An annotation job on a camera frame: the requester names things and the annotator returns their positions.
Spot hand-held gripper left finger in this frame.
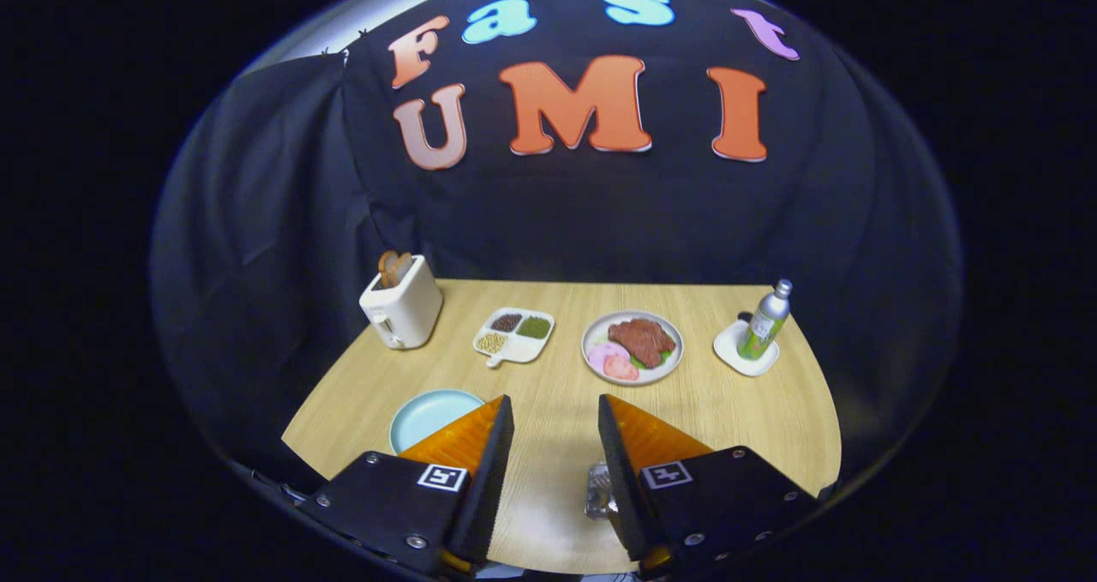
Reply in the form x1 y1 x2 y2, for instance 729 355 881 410
298 394 516 576

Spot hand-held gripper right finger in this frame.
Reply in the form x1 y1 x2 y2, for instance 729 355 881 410
597 393 825 578

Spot cream white toaster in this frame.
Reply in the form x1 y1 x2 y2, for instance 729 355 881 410
359 255 444 350

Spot silver bottle green label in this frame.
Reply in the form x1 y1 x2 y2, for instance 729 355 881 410
737 279 794 361

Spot silver wire cutlery rack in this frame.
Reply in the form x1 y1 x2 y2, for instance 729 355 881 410
585 464 620 519

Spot brown grilled meat slab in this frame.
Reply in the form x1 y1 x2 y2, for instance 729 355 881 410
608 319 676 369

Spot white divided snack dish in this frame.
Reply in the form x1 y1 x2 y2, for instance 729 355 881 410
472 308 555 368

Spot pink ham slices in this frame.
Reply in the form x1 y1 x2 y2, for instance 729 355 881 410
588 342 639 382

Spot white round meat plate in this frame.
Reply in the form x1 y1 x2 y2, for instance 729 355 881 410
581 310 684 386

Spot pale green round plate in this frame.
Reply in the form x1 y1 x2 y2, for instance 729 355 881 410
389 389 486 454

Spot small white square dish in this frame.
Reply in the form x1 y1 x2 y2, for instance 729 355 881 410
713 312 781 378

